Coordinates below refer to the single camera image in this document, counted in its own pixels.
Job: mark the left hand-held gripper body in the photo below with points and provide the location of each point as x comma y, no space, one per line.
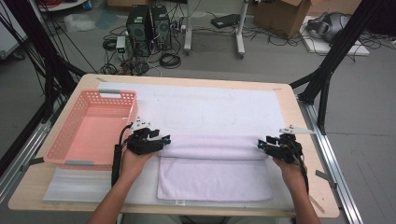
141,144

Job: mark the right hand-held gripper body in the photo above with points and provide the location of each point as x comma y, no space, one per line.
286,151

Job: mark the pink plastic basket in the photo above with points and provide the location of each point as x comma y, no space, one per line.
93,133

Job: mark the lilac printed towel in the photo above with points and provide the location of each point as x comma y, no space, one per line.
214,177

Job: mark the person's left hand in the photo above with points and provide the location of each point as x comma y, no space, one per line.
130,166

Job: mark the person's right hand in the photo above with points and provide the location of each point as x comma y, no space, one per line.
295,174

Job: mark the grey metal clamp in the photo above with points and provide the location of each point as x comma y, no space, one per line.
32,163
327,177

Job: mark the thin wooden stick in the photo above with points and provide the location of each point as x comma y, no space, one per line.
319,207

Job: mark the person's grey trousers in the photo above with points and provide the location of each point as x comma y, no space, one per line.
146,219

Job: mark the white power supply box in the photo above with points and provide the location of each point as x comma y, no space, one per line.
120,45

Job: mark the white board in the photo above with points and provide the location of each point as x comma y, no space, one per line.
317,46

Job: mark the black computer tower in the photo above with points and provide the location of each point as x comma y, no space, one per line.
162,28
138,31

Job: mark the white metal stand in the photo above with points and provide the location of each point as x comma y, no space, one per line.
187,31

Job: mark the brown cardboard box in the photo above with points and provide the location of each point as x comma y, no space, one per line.
280,17

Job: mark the teal plastic sheet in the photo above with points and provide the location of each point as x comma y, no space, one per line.
107,18

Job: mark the black flat device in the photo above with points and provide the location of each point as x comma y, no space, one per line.
225,21

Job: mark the grey headset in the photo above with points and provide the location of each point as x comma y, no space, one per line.
330,25

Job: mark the clear plastic bag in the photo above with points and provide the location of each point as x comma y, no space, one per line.
79,22

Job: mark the round white table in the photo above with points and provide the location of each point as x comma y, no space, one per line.
62,6

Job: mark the white cabinet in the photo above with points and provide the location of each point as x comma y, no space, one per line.
9,34

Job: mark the aluminium rail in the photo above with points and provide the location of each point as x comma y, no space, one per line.
345,199
29,146

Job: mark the black metal frame stand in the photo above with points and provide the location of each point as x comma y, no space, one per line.
342,46
37,40

